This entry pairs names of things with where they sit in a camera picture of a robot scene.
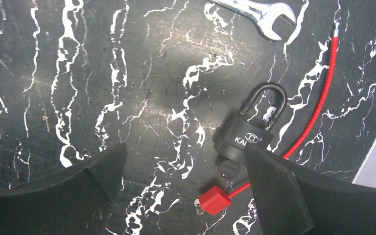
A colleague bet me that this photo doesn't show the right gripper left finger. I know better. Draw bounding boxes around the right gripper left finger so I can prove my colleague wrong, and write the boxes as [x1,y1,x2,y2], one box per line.
[0,143,127,235]

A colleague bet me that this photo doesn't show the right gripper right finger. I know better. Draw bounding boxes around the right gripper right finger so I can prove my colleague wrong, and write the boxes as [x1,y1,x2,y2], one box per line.
[244,144,376,235]

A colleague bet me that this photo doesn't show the red key tag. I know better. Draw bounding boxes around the red key tag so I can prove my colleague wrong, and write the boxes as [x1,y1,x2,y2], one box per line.
[194,186,232,215]

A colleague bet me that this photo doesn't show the silver open-end wrench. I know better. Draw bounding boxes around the silver open-end wrench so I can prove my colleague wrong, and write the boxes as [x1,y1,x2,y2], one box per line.
[211,0,297,42]

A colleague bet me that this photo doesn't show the black padlock red cable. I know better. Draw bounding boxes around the black padlock red cable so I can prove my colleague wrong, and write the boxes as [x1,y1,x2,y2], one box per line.
[212,27,340,200]

